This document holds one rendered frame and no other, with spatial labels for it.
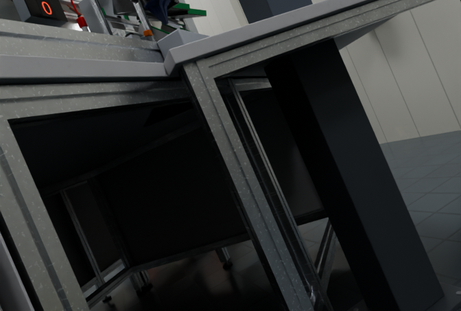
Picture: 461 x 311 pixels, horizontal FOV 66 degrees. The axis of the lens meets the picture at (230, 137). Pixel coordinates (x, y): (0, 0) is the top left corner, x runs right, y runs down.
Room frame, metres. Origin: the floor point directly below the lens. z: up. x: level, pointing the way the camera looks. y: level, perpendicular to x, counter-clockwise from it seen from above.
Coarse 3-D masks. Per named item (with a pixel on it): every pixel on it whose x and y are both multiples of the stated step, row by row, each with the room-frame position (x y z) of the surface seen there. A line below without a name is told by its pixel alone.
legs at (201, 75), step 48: (384, 0) 0.83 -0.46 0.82; (432, 0) 0.92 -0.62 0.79; (240, 48) 0.70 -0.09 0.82; (288, 48) 0.73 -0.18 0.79; (336, 48) 1.02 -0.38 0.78; (192, 96) 0.68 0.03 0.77; (288, 96) 1.05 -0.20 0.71; (336, 96) 1.00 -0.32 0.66; (240, 144) 0.67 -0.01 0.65; (336, 144) 0.97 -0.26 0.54; (240, 192) 0.66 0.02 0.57; (336, 192) 1.02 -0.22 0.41; (384, 192) 1.00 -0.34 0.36; (384, 240) 0.98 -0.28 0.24; (288, 288) 0.66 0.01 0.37; (384, 288) 0.99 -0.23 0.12; (432, 288) 1.01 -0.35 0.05
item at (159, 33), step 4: (140, 24) 1.37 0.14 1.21; (140, 28) 1.37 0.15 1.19; (152, 28) 1.34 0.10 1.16; (156, 28) 1.33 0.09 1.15; (164, 28) 1.47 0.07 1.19; (168, 28) 1.46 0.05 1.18; (172, 28) 1.45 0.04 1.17; (176, 28) 1.44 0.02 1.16; (140, 32) 1.38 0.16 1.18; (156, 32) 1.33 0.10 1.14; (160, 32) 1.33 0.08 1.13; (164, 32) 1.32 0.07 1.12; (168, 32) 1.31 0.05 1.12; (156, 36) 1.34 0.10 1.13; (160, 36) 1.33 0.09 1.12; (164, 36) 1.32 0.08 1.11
